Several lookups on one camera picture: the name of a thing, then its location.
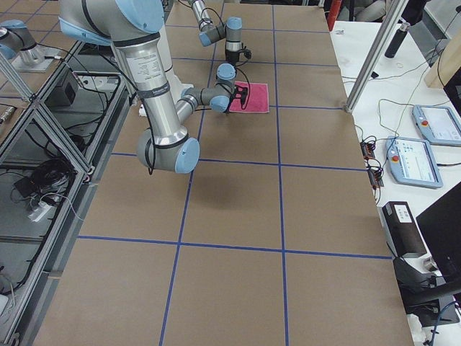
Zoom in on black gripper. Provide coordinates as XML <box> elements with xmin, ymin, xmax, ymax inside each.
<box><xmin>225</xmin><ymin>50</ymin><xmax>241</xmax><ymax>65</ymax></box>
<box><xmin>230</xmin><ymin>84</ymin><xmax>245</xmax><ymax>105</ymax></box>

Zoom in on pink and grey towel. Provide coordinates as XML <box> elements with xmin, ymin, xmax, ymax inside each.
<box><xmin>228</xmin><ymin>81</ymin><xmax>269</xmax><ymax>113</ymax></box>

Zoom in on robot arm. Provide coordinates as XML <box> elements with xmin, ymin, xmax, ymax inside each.
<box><xmin>59</xmin><ymin>1</ymin><xmax>247</xmax><ymax>174</ymax></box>
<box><xmin>187</xmin><ymin>0</ymin><xmax>246</xmax><ymax>66</ymax></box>

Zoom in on small circuit boards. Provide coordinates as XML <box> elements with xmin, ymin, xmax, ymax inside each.
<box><xmin>360</xmin><ymin>136</ymin><xmax>384</xmax><ymax>190</ymax></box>

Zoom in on teach pendant near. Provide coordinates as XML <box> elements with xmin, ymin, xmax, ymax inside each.
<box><xmin>385</xmin><ymin>136</ymin><xmax>444</xmax><ymax>189</ymax></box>

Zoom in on teach pendant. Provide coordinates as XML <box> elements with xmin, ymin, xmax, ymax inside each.
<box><xmin>385</xmin><ymin>136</ymin><xmax>444</xmax><ymax>189</ymax></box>
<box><xmin>412</xmin><ymin>105</ymin><xmax>460</xmax><ymax>146</ymax></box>

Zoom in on teach pendant far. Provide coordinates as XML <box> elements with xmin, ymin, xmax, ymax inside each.
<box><xmin>412</xmin><ymin>105</ymin><xmax>460</xmax><ymax>146</ymax></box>

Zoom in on black box with label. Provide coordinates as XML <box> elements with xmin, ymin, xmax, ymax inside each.
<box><xmin>382</xmin><ymin>201</ymin><xmax>427</xmax><ymax>258</ymax></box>

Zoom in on black monitor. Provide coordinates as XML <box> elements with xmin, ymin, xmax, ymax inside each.
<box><xmin>416</xmin><ymin>183</ymin><xmax>460</xmax><ymax>281</ymax></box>

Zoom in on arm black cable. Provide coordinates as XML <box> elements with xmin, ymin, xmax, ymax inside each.
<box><xmin>71</xmin><ymin>53</ymin><xmax>251</xmax><ymax>177</ymax></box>
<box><xmin>178</xmin><ymin>0</ymin><xmax>253</xmax><ymax>69</ymax></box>

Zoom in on aluminium frame post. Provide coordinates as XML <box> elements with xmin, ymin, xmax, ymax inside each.
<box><xmin>344</xmin><ymin>0</ymin><xmax>408</xmax><ymax>113</ymax></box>

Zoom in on aluminium frame structure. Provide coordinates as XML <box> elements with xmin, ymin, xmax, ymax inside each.
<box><xmin>1</xmin><ymin>43</ymin><xmax>130</xmax><ymax>345</ymax></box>

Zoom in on bundle of cables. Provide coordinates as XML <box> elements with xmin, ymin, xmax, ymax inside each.
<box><xmin>10</xmin><ymin>158</ymin><xmax>79</xmax><ymax>223</ymax></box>

